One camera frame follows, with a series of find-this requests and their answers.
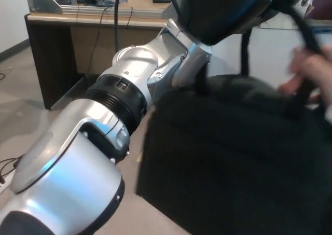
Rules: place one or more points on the person bare hand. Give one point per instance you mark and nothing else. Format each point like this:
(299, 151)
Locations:
(299, 63)

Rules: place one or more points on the black lunchbag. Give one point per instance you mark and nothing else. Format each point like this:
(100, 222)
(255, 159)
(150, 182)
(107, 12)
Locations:
(233, 154)

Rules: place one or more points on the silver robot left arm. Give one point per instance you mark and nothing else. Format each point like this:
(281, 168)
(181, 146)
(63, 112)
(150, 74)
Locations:
(77, 180)

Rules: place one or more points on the dark blue mat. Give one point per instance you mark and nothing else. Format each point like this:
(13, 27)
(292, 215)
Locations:
(325, 32)

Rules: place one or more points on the open cardboard box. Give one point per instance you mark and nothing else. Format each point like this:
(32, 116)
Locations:
(282, 25)

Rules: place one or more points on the dark wood desk tan top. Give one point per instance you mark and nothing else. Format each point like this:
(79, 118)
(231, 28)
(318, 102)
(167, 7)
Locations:
(52, 58)

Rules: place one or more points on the aluminium profile frame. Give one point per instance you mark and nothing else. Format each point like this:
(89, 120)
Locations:
(44, 4)

